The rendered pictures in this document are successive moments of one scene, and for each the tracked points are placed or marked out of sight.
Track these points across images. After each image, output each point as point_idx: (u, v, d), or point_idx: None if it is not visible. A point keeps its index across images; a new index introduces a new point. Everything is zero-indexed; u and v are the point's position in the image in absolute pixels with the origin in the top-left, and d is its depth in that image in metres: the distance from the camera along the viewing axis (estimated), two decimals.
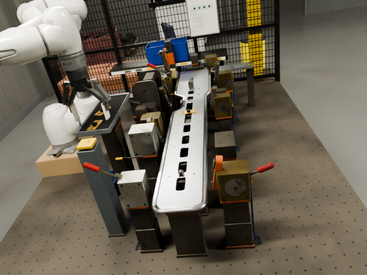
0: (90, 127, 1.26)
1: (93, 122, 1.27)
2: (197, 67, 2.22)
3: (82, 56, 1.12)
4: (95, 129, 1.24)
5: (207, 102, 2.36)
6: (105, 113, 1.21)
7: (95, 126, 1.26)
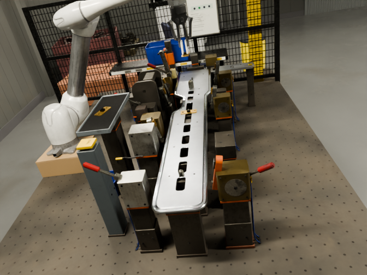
0: (183, 55, 1.61)
1: (184, 52, 1.62)
2: (197, 67, 2.22)
3: None
4: (188, 55, 1.59)
5: (207, 102, 2.36)
6: (187, 48, 1.59)
7: (187, 54, 1.61)
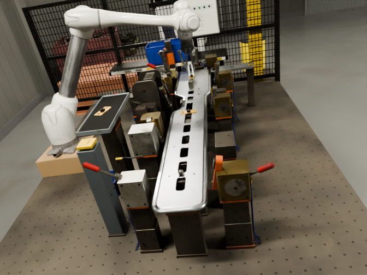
0: (189, 77, 1.98)
1: (190, 74, 2.00)
2: (197, 67, 2.22)
3: None
4: (194, 77, 1.96)
5: (207, 102, 2.36)
6: (193, 71, 1.97)
7: (193, 76, 1.98)
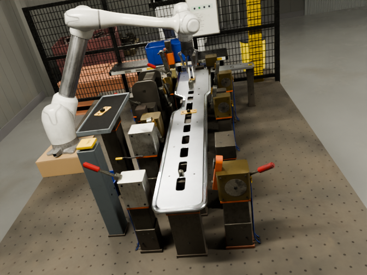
0: (190, 78, 1.98)
1: (191, 76, 2.00)
2: (197, 67, 2.22)
3: None
4: (194, 78, 1.97)
5: (207, 102, 2.36)
6: (193, 73, 1.97)
7: (193, 78, 1.99)
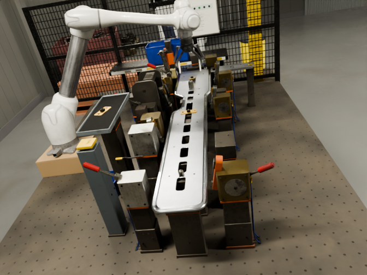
0: (190, 78, 1.99)
1: (191, 76, 2.01)
2: (197, 67, 2.22)
3: None
4: (194, 78, 1.97)
5: (207, 102, 2.36)
6: (200, 66, 1.95)
7: (193, 77, 1.99)
